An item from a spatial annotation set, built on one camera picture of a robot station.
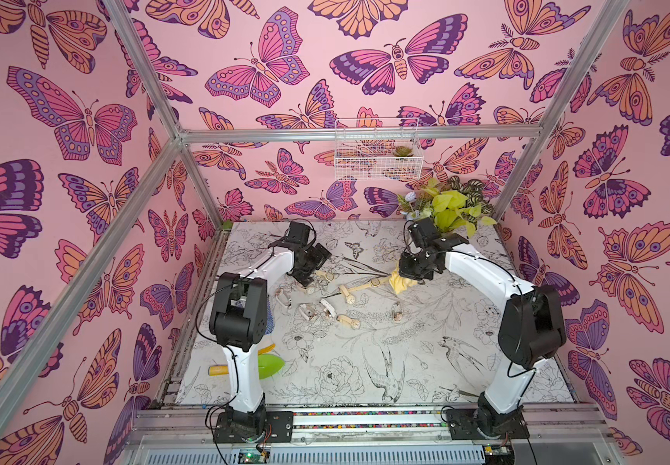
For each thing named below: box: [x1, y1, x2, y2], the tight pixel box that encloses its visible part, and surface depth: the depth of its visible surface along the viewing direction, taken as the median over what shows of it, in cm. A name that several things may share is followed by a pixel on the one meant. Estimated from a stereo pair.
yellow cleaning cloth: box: [388, 266, 418, 295], surface depth 91 cm
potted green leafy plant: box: [396, 175, 497, 239], surface depth 97 cm
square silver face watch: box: [319, 298, 336, 318], surface depth 94 cm
